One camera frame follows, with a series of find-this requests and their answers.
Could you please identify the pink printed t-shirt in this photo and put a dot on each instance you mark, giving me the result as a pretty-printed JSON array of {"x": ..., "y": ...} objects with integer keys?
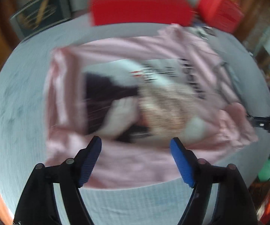
[{"x": 137, "y": 94}]

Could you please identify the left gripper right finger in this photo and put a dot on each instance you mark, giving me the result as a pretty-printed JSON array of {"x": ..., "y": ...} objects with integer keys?
[{"x": 233, "y": 204}]

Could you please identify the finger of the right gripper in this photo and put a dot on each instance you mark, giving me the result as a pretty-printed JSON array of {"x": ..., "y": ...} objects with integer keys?
[{"x": 256, "y": 120}]

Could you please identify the large red gift box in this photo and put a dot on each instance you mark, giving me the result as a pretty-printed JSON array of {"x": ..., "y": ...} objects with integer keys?
[{"x": 105, "y": 12}]

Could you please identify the light blue striped bedsheet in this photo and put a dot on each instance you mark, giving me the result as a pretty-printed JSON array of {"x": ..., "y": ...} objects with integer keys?
[{"x": 22, "y": 124}]

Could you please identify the dark green gift bag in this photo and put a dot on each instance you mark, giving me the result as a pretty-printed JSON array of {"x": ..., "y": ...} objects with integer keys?
[{"x": 39, "y": 15}]

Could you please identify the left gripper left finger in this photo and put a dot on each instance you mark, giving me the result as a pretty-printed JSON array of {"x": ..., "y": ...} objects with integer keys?
[{"x": 37, "y": 204}]

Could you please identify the red plastic carry case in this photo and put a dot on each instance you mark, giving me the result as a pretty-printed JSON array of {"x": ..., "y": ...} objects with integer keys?
[{"x": 224, "y": 15}]

